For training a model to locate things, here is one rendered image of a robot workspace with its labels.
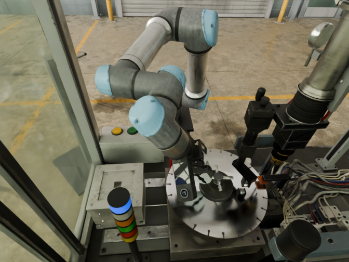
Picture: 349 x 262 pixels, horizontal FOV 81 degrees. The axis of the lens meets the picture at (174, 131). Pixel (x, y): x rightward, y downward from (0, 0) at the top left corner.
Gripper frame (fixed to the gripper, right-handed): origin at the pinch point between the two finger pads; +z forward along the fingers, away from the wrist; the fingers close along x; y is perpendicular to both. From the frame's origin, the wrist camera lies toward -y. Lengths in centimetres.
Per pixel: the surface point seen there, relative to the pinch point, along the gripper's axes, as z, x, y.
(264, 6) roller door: 264, -64, 605
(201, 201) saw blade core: 1.6, 2.5, -5.4
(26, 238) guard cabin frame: -32.9, 24.5, -21.6
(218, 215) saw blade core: 3.4, -2.3, -9.2
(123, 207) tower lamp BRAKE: -26.8, 6.8, -14.8
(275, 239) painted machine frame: -0.8, -17.2, -15.9
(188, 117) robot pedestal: 28, 23, 56
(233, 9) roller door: 225, 13, 589
